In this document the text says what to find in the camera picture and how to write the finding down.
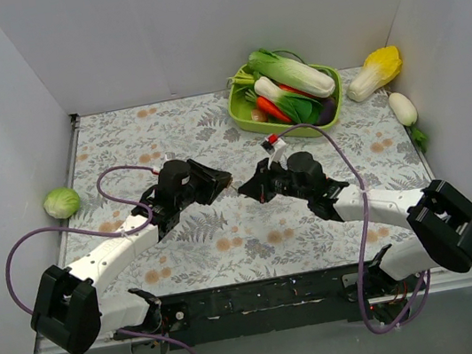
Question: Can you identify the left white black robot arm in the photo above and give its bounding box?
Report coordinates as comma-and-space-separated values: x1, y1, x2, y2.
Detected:
31, 159, 232, 354

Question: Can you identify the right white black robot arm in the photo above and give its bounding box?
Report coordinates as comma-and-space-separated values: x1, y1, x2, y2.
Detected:
239, 152, 472, 295

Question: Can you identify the floral table mat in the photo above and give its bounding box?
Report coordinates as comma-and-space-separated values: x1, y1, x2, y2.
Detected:
31, 57, 449, 312

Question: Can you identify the green plastic tray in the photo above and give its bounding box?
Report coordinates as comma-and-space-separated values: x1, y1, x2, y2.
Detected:
228, 63, 343, 135

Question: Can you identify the toy orange carrot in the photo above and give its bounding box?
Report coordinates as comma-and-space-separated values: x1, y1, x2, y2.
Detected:
256, 96, 292, 123

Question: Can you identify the toy green leafy vegetable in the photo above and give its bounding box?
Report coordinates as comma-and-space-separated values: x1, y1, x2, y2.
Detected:
273, 91, 324, 124

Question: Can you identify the toy purple eggplant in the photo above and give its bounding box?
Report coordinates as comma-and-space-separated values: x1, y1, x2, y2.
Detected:
316, 98, 338, 126

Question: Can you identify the toy red pepper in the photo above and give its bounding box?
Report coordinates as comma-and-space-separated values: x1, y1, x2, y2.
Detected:
278, 83, 307, 95

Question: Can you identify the large toy napa cabbage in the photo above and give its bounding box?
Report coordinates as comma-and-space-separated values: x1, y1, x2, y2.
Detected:
248, 49, 335, 98

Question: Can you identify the toy round green cabbage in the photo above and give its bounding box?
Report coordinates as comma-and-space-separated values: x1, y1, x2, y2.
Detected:
43, 187, 81, 220

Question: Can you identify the toy white radish on table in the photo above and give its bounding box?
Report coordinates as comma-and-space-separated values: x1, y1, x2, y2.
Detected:
388, 92, 428, 153

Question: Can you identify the toy yellow-leaf cabbage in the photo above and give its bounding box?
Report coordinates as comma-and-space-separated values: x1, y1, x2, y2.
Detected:
347, 45, 403, 103

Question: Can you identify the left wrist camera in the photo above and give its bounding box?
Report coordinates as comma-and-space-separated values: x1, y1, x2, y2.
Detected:
151, 152, 176, 175

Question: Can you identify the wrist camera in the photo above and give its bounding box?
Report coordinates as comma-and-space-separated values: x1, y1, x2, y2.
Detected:
151, 152, 176, 175
262, 133, 287, 169

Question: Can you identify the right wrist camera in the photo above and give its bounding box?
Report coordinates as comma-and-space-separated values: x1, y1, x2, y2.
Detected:
262, 133, 287, 169

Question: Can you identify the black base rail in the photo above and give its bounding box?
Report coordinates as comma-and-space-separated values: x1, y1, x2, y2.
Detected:
154, 264, 362, 346

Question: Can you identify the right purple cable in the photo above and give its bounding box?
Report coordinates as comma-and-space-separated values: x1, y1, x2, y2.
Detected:
275, 107, 440, 347

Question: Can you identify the purple cable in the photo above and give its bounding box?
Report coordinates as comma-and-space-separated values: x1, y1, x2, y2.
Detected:
0, 159, 199, 354
275, 107, 440, 347

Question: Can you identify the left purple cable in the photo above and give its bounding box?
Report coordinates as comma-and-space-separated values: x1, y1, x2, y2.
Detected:
0, 159, 199, 354

